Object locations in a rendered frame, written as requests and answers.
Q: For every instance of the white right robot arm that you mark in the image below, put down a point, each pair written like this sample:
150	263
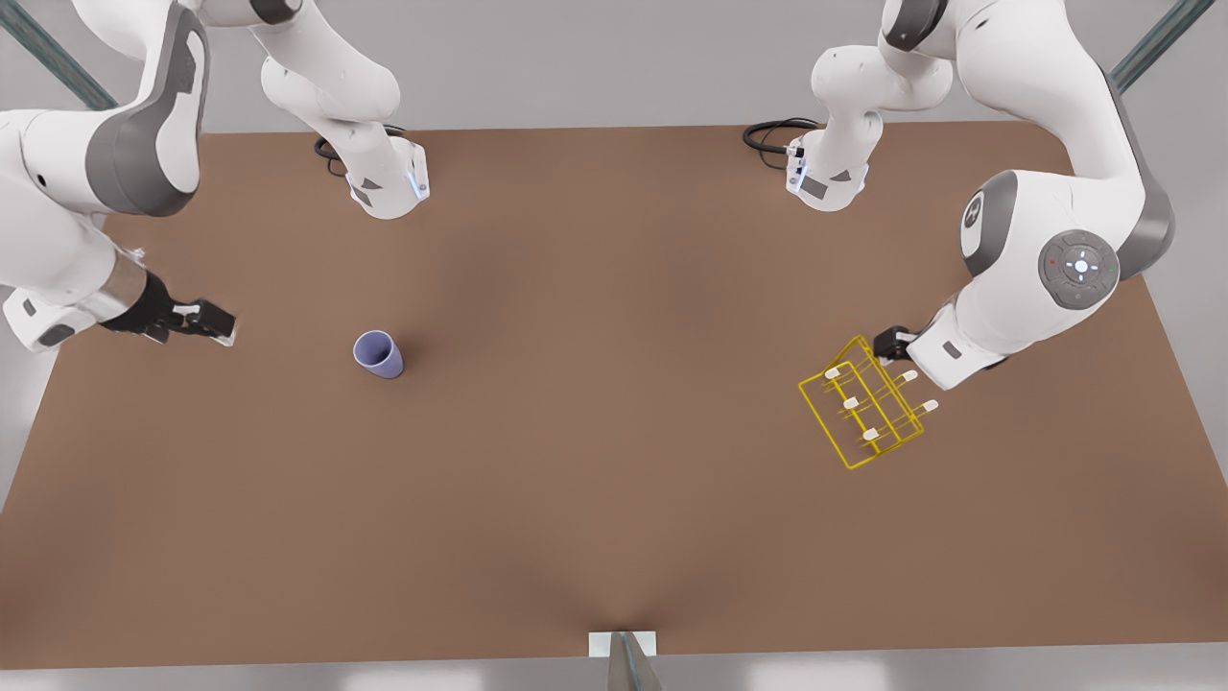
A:
58	182

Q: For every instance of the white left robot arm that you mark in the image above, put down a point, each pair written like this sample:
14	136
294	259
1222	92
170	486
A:
1046	240

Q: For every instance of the purple cup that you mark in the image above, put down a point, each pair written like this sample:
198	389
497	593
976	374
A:
379	353

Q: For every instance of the silver frame post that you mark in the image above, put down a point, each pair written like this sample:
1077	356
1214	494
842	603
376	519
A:
628	662
1151	43
53	53

